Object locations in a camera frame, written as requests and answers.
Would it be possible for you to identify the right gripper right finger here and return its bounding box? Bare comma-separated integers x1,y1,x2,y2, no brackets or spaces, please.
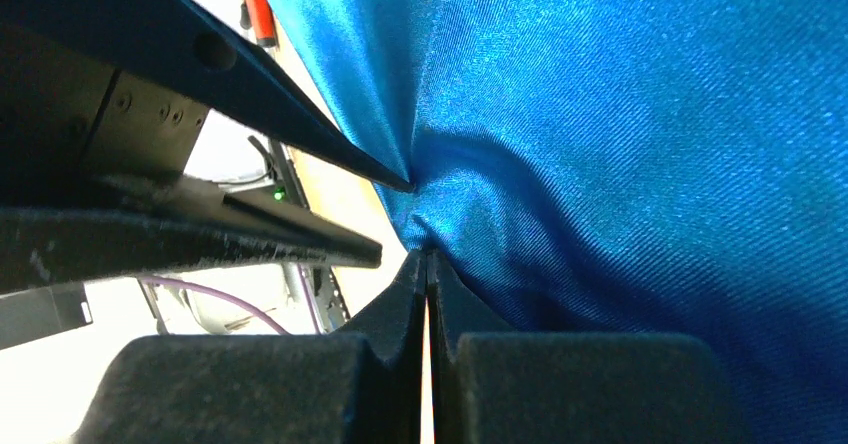
427,251,752,443

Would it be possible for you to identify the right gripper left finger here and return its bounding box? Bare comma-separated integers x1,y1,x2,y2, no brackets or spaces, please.
75,251,426,443

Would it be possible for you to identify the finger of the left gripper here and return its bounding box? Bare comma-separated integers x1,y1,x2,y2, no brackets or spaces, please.
1,189,383,294
1,0,414,192

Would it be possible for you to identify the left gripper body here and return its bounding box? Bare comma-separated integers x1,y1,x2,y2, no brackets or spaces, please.
1,24,209,185

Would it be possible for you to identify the blue cloth napkin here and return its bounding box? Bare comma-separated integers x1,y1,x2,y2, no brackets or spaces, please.
269,0,847,443

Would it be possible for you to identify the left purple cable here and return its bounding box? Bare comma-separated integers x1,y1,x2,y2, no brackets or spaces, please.
135,276,293,336

